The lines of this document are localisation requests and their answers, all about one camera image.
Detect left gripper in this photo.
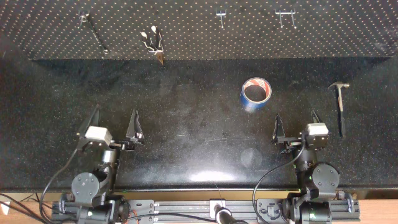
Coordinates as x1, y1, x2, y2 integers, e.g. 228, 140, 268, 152
76, 104, 145, 152

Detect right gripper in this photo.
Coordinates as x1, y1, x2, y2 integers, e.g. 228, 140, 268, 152
272, 110, 330, 155

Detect roll of blue tape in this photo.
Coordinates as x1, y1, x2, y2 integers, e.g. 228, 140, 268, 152
239, 77, 273, 113

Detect wrench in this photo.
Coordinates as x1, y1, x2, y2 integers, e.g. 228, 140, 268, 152
77, 11, 110, 56

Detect pliers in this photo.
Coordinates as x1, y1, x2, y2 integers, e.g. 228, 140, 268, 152
139, 25, 165, 65

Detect black pegboard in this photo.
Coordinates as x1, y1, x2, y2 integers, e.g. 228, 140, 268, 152
0, 0, 398, 60

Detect hammer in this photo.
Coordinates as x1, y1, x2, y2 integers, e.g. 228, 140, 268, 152
328, 81, 351, 138

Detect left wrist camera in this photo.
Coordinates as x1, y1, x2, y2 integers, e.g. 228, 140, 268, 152
84, 126, 113, 146

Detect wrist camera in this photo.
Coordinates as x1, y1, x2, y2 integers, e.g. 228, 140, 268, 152
306, 123, 329, 136
84, 126, 113, 146

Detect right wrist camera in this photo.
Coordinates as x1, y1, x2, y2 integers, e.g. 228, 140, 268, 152
306, 123, 329, 136

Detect black cable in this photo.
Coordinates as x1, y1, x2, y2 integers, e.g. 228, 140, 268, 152
39, 148, 80, 224
252, 138, 307, 224

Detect mounting rail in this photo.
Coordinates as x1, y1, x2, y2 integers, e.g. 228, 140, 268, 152
51, 198, 361, 224

